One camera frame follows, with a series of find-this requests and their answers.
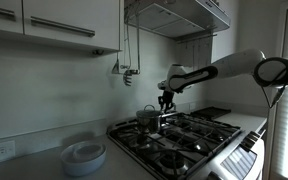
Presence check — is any silver range knob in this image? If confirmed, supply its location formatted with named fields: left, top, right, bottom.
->
left=206, top=170, right=222, bottom=180
left=248, top=130, right=262, bottom=140

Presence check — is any black griddle tray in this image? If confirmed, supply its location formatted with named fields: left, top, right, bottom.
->
left=190, top=105, right=232, bottom=121

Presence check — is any pale blue ceramic bowl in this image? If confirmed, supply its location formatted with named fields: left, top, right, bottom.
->
left=60, top=139, right=107, bottom=178

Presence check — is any narrow black stove grate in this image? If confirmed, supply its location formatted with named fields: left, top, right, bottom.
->
left=130, top=116, right=218, bottom=166

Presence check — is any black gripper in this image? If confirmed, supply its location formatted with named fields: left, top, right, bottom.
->
left=158, top=89, right=178, bottom=114

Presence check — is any hanging dark slotted spoon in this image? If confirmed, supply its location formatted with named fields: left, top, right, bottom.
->
left=122, top=19, right=134, bottom=87

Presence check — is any round gas burner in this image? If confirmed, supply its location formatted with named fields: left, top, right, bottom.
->
left=158, top=149, right=189, bottom=177
left=135, top=131, right=152, bottom=148
left=212, top=130, right=230, bottom=143

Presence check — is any silver bar cabinet handle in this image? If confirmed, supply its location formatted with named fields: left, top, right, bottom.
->
left=29, top=15, right=96, bottom=38
left=0, top=3, right=17, bottom=22

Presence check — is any hanging metal spatula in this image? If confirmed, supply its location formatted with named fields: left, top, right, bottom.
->
left=111, top=6, right=122, bottom=75

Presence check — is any small white bowl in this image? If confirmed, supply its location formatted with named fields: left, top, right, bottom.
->
left=72, top=141, right=104, bottom=163

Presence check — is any stainless steel gas range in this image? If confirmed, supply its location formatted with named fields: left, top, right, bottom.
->
left=106, top=109, right=268, bottom=180

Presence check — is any stainless range hood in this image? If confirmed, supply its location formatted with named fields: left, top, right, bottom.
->
left=123, top=0, right=232, bottom=43

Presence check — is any wide black stove grate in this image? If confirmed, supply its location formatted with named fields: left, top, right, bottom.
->
left=152, top=110, right=243, bottom=151
left=108, top=121, right=192, bottom=180

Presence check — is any black oven control display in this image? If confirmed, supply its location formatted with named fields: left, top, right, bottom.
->
left=219, top=145, right=259, bottom=180

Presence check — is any glass lid with steel knob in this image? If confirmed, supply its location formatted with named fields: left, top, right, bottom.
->
left=136, top=104, right=163, bottom=119

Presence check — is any narrow white wall cabinet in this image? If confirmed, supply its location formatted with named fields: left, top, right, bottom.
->
left=212, top=0, right=242, bottom=56

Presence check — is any white upper cabinet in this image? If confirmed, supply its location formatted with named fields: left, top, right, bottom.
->
left=0, top=0, right=125, bottom=56

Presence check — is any metal wall utensil rail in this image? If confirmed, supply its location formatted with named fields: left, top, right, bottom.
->
left=176, top=32, right=218, bottom=44

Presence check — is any hanging silver utensil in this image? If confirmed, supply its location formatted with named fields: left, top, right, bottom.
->
left=135, top=13, right=142, bottom=76

